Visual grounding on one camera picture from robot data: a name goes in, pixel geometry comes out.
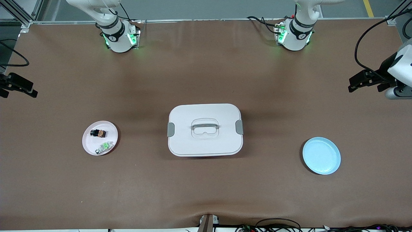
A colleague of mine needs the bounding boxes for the white lidded box grey latches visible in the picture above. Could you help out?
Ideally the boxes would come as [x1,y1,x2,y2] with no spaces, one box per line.
[167,103,244,157]

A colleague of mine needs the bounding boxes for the light blue round plate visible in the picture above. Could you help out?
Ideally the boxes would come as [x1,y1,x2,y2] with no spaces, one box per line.
[302,137,341,175]

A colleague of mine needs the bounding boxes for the pink round plate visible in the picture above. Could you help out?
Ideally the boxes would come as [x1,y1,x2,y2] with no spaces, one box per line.
[82,121,118,156]

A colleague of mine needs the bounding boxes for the brown table mat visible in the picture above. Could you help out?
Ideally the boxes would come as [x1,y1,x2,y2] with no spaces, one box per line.
[0,19,412,231]

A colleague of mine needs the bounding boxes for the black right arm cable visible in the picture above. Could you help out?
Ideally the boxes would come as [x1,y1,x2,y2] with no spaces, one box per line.
[0,39,30,67]

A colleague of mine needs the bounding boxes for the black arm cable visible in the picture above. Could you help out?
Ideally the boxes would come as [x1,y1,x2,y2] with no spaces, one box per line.
[0,39,30,67]
[354,8,412,85]

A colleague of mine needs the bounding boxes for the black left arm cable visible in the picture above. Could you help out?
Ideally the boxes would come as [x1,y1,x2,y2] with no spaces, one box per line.
[354,8,412,85]

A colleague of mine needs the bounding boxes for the aluminium frame profile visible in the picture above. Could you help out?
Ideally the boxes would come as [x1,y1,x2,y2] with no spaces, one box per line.
[386,0,412,26]
[0,0,44,30]

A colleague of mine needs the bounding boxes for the black left base cable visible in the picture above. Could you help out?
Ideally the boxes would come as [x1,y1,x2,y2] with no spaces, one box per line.
[247,15,281,35]

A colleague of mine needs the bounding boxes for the black base cable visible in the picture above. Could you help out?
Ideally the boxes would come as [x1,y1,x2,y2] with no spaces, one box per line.
[247,15,281,35]
[109,3,141,24]

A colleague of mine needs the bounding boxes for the black right base cable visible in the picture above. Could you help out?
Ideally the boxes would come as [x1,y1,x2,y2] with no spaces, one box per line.
[109,3,141,24]

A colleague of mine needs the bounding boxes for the metal table edge rail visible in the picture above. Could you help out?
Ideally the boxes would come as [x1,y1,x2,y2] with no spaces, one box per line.
[31,17,391,25]

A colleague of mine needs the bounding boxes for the black cable bundle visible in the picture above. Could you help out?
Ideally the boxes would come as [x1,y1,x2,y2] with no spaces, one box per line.
[235,218,412,232]

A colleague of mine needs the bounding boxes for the brown camera mount post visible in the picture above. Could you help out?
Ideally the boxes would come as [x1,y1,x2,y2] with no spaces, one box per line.
[198,214,220,232]

